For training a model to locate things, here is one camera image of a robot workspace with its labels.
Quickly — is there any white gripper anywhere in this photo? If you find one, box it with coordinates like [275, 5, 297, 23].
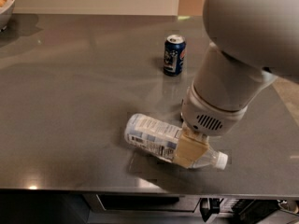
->
[173, 85, 247, 168]

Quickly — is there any blue label plastic bottle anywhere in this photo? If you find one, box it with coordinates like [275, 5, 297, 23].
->
[124, 114, 228, 170]

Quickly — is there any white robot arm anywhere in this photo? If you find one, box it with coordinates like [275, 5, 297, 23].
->
[173, 0, 299, 169]

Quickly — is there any blue Pepsi can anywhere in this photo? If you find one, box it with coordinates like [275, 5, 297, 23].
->
[164, 35, 186, 77]

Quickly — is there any dark drawer under counter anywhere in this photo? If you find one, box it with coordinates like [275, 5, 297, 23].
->
[83, 194, 200, 213]

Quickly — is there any white bowl with food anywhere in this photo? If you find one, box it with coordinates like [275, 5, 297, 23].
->
[0, 0, 16, 31]

